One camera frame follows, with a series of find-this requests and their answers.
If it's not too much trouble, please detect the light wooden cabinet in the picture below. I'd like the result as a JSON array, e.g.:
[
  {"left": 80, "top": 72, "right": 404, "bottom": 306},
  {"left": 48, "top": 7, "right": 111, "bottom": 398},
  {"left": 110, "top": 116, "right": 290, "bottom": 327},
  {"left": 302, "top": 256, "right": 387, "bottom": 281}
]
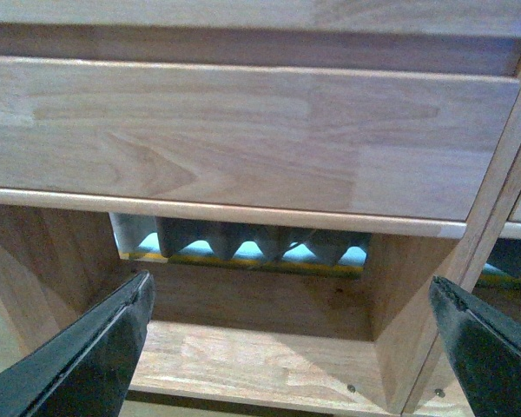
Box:
[{"left": 0, "top": 0, "right": 521, "bottom": 417}]

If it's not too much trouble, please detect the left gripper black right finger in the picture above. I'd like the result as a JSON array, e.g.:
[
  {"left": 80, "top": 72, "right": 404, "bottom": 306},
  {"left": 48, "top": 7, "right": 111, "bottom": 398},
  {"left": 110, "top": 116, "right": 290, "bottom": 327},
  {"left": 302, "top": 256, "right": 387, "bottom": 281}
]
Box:
[{"left": 428, "top": 276, "right": 521, "bottom": 416}]

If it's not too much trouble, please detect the grey acoustic foam panel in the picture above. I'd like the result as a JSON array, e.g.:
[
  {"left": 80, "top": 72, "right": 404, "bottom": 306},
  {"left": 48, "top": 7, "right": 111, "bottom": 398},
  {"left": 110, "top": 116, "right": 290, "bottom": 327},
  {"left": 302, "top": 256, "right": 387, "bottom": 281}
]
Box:
[{"left": 109, "top": 213, "right": 371, "bottom": 278}]

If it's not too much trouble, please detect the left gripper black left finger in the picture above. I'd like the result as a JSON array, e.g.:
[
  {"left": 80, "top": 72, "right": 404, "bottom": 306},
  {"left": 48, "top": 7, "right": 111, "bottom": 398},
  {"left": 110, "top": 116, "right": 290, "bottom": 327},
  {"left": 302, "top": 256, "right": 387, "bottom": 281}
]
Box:
[{"left": 0, "top": 271, "right": 155, "bottom": 416}]

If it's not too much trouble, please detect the lower wooden drawer front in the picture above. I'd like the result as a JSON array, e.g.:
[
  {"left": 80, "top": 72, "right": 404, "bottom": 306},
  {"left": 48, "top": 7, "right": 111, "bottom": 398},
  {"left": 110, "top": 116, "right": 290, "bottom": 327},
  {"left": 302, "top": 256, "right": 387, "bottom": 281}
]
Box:
[{"left": 0, "top": 56, "right": 520, "bottom": 238}]

